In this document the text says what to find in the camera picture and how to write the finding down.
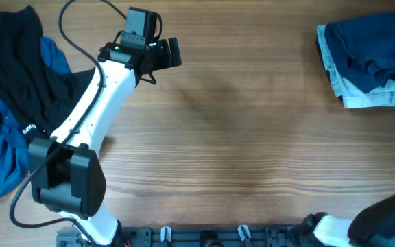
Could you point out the teal blue garment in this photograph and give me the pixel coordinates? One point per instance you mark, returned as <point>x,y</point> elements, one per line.
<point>2,137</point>

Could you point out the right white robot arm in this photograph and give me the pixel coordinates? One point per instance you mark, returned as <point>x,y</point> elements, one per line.
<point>373,226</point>

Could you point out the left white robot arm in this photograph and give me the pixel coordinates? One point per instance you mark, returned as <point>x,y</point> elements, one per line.
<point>66,176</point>

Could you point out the black garment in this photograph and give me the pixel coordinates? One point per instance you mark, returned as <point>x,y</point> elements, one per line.
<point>39,98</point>

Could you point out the navy blue shorts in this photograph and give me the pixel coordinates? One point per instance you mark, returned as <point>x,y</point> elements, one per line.
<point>363,49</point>

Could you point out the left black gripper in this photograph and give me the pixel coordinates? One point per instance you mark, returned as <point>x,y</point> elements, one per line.
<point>173,51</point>

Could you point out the folded light blue jeans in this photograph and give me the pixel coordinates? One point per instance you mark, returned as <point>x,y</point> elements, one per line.
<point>349,94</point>

